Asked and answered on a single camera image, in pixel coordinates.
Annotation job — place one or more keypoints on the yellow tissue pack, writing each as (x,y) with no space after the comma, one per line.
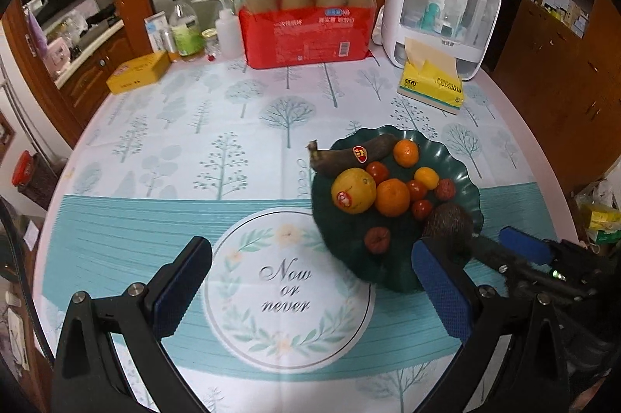
(432,88)

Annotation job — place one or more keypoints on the yellow green plastic bag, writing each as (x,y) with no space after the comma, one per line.
(601,219)

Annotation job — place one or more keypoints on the white and teal bottle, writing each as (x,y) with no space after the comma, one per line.
(436,5)

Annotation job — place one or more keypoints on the wrinkled red date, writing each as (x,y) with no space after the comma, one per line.
(377,240)

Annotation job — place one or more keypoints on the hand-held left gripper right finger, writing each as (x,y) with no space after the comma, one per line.
(441,296)

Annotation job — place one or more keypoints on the white cosmetic bottle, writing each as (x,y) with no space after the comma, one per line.
(457,8)

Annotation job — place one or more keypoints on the basket with red lid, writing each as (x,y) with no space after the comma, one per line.
(29,175)

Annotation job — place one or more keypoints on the tree print tablecloth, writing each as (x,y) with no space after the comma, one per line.
(194,209)

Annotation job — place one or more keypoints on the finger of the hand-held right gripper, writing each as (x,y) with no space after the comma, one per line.
(490,255)
(526,243)

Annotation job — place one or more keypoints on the dark brown avocado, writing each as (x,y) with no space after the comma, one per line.
(449,226)

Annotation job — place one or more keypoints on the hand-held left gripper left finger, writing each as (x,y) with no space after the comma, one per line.
(182,291)

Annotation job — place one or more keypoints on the small red apple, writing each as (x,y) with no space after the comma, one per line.
(445,190)

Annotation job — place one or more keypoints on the clear bottle with green label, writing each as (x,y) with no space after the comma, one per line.
(184,29)

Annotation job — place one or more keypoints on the red plastic jar package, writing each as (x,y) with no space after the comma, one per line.
(301,39)

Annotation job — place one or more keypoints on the dark overripe banana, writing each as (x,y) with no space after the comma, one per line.
(339,160)

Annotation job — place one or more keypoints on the yellow cardboard box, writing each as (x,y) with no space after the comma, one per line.
(136,73)

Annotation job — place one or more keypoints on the red cherry tomato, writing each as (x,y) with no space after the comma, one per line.
(422,209)
(416,190)
(377,172)

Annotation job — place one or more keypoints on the medium orange mandarin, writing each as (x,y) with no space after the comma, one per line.
(405,152)

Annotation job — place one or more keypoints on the dark green scalloped plate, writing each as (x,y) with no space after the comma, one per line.
(339,238)

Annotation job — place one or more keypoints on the white squeeze bottle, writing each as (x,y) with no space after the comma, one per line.
(228,32)

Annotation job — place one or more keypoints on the yellow citrus with sticker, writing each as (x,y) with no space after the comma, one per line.
(356,185)

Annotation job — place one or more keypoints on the large orange mandarin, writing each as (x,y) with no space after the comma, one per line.
(393,198)

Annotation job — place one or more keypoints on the small glass jar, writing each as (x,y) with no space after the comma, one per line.
(210,40)

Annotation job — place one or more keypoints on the small orange mandarin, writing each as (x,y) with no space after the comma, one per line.
(427,177)

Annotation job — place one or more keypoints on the pink small appliance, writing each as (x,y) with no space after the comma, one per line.
(56,54)

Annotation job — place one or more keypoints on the white small carton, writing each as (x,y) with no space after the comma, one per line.
(157,28)

